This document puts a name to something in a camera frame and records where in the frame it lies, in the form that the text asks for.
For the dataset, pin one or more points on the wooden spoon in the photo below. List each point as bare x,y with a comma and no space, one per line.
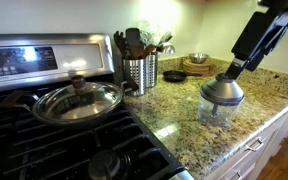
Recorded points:
148,50

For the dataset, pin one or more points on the small steel bowl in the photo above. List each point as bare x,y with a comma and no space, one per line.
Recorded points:
198,57

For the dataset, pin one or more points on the pale green spatula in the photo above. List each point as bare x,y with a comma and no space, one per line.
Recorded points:
165,37

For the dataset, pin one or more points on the glass lid wooden knob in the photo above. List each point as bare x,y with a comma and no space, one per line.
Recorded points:
84,103

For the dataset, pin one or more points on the small black cast iron skillet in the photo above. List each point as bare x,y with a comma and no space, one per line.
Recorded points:
174,76

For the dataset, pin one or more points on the clear plastic chopper cup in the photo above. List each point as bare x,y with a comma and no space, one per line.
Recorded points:
217,116

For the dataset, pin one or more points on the black slotted spatula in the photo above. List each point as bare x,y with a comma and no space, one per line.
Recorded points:
119,41

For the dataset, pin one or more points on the wooden bowl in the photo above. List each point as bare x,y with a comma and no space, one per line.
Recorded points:
197,64

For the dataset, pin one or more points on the black round burner cap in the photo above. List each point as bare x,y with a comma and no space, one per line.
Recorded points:
104,165

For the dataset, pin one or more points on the steel ladle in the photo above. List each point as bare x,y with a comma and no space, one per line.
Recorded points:
168,49

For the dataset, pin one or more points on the wooden base cabinet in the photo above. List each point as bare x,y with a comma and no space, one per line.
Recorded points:
267,146

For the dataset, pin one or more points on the grey chopper cup lid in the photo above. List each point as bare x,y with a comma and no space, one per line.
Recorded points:
221,90

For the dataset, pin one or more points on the dark wide spatula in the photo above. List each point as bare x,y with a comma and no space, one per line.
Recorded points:
133,40

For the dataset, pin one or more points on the wide perforated steel utensil holder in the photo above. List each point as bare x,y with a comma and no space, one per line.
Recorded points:
134,75

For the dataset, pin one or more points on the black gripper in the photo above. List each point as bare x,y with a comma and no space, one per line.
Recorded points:
257,36

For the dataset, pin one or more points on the narrow perforated steel utensil holder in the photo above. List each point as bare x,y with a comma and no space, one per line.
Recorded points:
151,70

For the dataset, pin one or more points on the stainless steel gas stove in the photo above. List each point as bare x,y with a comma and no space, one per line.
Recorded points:
50,150

